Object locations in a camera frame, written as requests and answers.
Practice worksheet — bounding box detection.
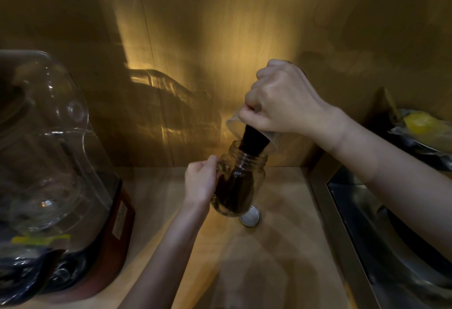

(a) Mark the person's right hand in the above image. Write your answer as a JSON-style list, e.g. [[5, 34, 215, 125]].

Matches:
[[238, 59, 339, 143]]

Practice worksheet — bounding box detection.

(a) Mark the stainless steel sink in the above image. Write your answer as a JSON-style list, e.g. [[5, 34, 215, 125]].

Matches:
[[308, 157, 452, 309]]

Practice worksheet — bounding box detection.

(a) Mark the red blender base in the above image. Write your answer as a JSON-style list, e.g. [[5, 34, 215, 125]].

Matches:
[[35, 174, 136, 304]]

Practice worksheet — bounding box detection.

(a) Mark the person's left forearm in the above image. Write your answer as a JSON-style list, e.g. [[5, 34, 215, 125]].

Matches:
[[118, 202, 210, 309]]

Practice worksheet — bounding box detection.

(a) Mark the round metal jar lid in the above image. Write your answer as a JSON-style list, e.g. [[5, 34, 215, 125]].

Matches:
[[239, 206, 262, 229]]

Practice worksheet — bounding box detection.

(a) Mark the white cup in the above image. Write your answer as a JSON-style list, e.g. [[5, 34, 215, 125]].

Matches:
[[225, 112, 282, 157]]

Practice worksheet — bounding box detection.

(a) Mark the person's right forearm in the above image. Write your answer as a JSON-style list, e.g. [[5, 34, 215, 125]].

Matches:
[[320, 107, 452, 262]]

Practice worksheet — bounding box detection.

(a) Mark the clear glass jar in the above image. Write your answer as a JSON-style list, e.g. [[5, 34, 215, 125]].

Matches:
[[210, 140, 268, 218]]

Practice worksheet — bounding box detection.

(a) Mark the person's left hand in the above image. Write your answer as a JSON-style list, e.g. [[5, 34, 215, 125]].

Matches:
[[184, 155, 219, 211]]

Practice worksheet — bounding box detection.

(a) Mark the yellow item in plastic bag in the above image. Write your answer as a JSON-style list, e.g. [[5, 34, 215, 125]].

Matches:
[[387, 107, 452, 170]]

